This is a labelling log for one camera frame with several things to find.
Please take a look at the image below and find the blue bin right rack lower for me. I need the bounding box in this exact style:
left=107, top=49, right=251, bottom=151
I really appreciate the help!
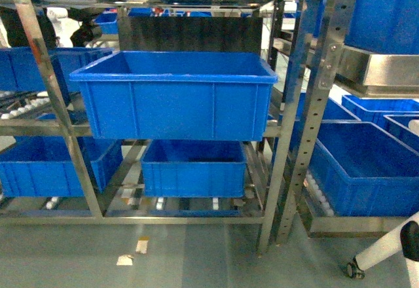
left=309, top=122, right=418, bottom=217

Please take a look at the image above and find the paper scrap on floor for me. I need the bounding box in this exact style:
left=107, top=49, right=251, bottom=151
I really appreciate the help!
left=116, top=255, right=134, bottom=266

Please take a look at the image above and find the blue bin lower shelf left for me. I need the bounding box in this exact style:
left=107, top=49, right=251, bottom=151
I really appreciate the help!
left=1, top=137, right=122, bottom=198

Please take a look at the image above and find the blue bin right rack upper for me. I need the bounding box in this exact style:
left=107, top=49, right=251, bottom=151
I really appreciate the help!
left=344, top=0, right=418, bottom=55

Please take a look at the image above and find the blue bin rack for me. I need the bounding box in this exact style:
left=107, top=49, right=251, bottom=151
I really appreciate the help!
left=309, top=122, right=418, bottom=217
left=344, top=0, right=418, bottom=55

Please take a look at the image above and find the blue bin on left shelf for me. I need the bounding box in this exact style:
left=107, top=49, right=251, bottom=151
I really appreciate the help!
left=70, top=51, right=278, bottom=141

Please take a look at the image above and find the stainless steel right rack frame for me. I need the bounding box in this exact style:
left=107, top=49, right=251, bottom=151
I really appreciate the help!
left=274, top=0, right=419, bottom=245

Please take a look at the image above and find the blue bin upper left shelf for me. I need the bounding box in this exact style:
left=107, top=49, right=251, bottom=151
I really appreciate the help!
left=1, top=47, right=113, bottom=93

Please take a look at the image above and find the blue bin lower shelf centre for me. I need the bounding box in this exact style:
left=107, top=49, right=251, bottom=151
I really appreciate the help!
left=141, top=140, right=247, bottom=198

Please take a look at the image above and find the blue bin shelf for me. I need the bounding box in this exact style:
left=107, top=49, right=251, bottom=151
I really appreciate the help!
left=1, top=137, right=122, bottom=198
left=141, top=140, right=247, bottom=198
left=1, top=47, right=113, bottom=93

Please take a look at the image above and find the black back panel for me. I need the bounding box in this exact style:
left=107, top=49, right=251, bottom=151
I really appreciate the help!
left=117, top=16, right=263, bottom=58

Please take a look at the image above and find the black caster wheel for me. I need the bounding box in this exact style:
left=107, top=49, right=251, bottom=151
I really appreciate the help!
left=346, top=259, right=365, bottom=280

